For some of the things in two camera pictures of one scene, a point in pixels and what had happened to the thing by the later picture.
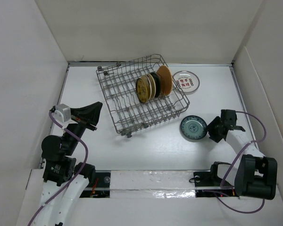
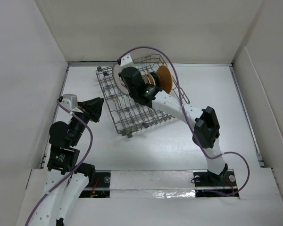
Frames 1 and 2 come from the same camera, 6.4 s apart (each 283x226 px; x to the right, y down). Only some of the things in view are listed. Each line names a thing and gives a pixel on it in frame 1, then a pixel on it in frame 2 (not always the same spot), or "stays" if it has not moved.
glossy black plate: x=158 y=83 stays
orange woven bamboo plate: x=166 y=80 stays
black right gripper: x=210 y=127 -> x=120 y=75
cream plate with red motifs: x=153 y=85 stays
